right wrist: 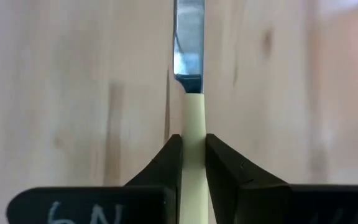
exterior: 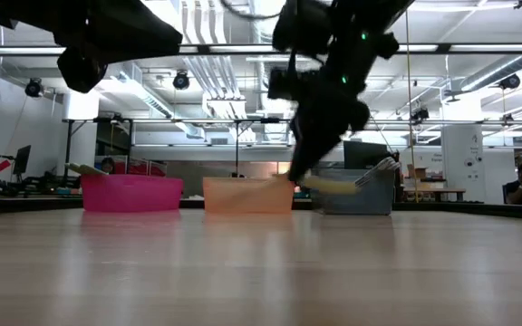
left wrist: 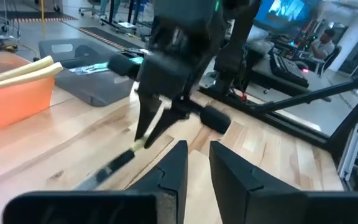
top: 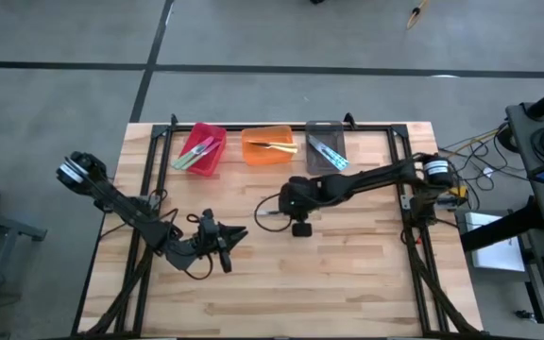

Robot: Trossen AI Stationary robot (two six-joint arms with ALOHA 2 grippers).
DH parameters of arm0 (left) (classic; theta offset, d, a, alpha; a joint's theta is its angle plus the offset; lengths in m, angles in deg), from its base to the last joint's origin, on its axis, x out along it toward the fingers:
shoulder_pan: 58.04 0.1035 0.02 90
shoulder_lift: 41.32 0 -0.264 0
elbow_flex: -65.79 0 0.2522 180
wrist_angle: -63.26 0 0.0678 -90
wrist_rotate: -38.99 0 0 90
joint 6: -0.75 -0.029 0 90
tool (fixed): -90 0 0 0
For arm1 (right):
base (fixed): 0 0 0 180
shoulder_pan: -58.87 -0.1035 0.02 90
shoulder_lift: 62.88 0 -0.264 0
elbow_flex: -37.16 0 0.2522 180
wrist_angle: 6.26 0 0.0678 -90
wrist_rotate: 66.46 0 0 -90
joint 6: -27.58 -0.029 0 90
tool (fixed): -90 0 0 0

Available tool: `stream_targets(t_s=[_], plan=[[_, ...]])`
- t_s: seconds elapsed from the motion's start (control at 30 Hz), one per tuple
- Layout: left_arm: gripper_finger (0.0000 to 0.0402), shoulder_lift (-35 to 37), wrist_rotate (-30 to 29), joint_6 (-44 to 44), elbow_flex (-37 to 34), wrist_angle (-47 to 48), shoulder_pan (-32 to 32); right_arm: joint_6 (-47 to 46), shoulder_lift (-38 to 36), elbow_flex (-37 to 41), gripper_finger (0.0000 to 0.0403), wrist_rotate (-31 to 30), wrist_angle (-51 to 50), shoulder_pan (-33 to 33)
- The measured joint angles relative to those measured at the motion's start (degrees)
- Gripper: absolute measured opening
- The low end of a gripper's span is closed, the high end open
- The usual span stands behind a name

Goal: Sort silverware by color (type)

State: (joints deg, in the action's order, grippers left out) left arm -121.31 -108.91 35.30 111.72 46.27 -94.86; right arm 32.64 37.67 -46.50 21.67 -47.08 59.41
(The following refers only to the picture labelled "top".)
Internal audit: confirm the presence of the black crossbar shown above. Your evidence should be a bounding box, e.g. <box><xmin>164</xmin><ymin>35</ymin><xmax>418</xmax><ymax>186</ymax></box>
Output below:
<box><xmin>459</xmin><ymin>195</ymin><xmax>544</xmax><ymax>252</ymax></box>

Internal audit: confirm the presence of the orange plastic bin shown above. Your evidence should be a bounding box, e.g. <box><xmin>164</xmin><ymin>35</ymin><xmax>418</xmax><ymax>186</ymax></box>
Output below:
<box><xmin>240</xmin><ymin>125</ymin><xmax>297</xmax><ymax>167</ymax></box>

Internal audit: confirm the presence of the black left gantry upright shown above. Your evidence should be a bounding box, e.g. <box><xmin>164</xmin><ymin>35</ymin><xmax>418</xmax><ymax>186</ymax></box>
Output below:
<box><xmin>82</xmin><ymin>235</ymin><xmax>158</xmax><ymax>337</ymax></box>

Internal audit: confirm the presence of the dark grey side table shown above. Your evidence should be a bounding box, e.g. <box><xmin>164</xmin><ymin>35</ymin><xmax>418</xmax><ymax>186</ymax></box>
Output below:
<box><xmin>505</xmin><ymin>101</ymin><xmax>544</xmax><ymax>233</ymax></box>

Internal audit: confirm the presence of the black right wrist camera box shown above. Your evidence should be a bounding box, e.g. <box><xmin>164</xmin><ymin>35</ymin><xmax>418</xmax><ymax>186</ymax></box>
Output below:
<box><xmin>291</xmin><ymin>220</ymin><xmax>314</xmax><ymax>239</ymax></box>

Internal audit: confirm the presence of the grey plastic bin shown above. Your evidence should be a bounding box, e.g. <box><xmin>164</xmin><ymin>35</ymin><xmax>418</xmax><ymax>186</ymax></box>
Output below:
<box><xmin>305</xmin><ymin>119</ymin><xmax>349</xmax><ymax>177</ymax></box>

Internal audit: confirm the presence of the yellow cable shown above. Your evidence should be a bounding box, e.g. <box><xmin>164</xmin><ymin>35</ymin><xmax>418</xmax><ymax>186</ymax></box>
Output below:
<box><xmin>405</xmin><ymin>0</ymin><xmax>433</xmax><ymax>31</ymax></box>

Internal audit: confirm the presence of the red plastic bin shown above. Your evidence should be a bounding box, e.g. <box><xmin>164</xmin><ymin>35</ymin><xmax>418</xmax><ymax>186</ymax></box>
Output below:
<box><xmin>178</xmin><ymin>121</ymin><xmax>229</xmax><ymax>179</ymax></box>

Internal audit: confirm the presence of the black gantry upright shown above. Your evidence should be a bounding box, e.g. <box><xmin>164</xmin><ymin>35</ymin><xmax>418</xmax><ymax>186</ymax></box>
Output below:
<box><xmin>82</xmin><ymin>235</ymin><xmax>158</xmax><ymax>337</ymax></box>
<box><xmin>401</xmin><ymin>221</ymin><xmax>479</xmax><ymax>337</ymax></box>

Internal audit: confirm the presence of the grey bench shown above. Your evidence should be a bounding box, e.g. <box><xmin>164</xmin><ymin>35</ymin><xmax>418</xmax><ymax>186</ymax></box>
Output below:
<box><xmin>0</xmin><ymin>202</ymin><xmax>49</xmax><ymax>340</ymax></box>

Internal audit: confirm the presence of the white box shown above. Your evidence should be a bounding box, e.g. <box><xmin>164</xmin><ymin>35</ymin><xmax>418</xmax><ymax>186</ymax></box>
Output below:
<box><xmin>464</xmin><ymin>211</ymin><xmax>527</xmax><ymax>274</ymax></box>

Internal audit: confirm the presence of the black right camera cable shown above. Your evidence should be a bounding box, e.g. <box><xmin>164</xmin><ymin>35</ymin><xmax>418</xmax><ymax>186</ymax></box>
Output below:
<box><xmin>253</xmin><ymin>192</ymin><xmax>294</xmax><ymax>234</ymax></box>

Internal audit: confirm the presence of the black right gantry upright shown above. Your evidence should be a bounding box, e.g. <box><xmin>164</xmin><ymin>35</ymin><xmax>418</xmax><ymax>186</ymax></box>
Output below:
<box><xmin>401</xmin><ymin>221</ymin><xmax>479</xmax><ymax>337</ymax></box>

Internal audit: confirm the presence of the black camera cable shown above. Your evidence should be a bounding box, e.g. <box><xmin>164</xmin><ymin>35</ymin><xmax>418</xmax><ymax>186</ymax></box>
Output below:
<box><xmin>182</xmin><ymin>212</ymin><xmax>214</xmax><ymax>281</ymax></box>
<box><xmin>253</xmin><ymin>192</ymin><xmax>294</xmax><ymax>234</ymax></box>

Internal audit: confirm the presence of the black aluminium table frame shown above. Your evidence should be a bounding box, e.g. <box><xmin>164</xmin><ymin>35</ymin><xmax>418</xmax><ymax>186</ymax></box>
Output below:
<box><xmin>137</xmin><ymin>112</ymin><xmax>415</xmax><ymax>339</ymax></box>

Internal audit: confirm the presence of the small black floor item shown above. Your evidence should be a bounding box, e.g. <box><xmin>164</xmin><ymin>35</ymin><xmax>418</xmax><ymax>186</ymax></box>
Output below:
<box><xmin>514</xmin><ymin>308</ymin><xmax>538</xmax><ymax>325</ymax></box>

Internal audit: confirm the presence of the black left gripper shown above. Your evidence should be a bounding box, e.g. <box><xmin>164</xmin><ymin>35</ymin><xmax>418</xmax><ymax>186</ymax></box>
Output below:
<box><xmin>195</xmin><ymin>208</ymin><xmax>249</xmax><ymax>259</ymax></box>

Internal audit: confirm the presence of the black left camera cable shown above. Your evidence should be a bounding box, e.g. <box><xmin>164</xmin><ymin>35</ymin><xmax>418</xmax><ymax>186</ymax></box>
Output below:
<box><xmin>182</xmin><ymin>212</ymin><xmax>214</xmax><ymax>281</ymax></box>

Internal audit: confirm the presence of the black floor cable tangle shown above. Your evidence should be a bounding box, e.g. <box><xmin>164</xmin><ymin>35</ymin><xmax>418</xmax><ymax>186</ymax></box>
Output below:
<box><xmin>438</xmin><ymin>123</ymin><xmax>514</xmax><ymax>195</ymax></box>

